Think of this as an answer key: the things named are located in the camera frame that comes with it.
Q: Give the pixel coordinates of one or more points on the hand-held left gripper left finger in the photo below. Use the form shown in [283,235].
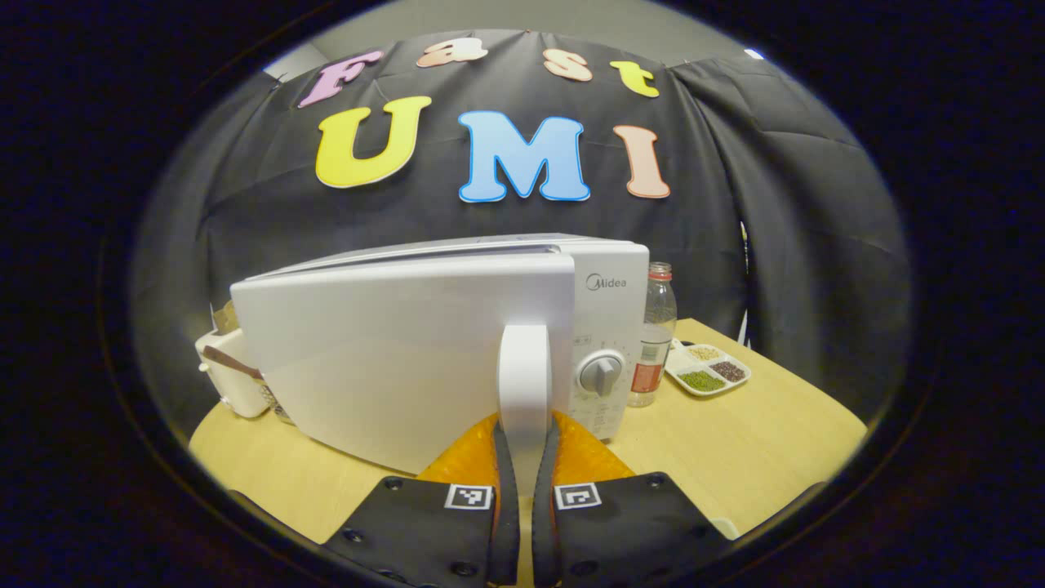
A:
[508,531]

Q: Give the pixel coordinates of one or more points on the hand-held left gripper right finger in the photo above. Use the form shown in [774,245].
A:
[544,531]

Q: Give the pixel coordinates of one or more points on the pale green food plate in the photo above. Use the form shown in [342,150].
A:
[725,527]

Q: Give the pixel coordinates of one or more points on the white microwave oven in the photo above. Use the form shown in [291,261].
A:
[392,359]

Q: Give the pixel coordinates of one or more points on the clear bottle with red label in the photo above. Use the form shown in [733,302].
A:
[653,351]

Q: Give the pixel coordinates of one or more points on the white divided grain dish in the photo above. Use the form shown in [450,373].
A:
[706,371]

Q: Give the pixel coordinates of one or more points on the white toaster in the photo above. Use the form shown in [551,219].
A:
[220,384]

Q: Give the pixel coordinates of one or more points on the brown bread slice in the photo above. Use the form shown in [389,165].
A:
[224,317]

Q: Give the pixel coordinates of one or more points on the black backdrop cloth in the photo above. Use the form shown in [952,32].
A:
[775,245]

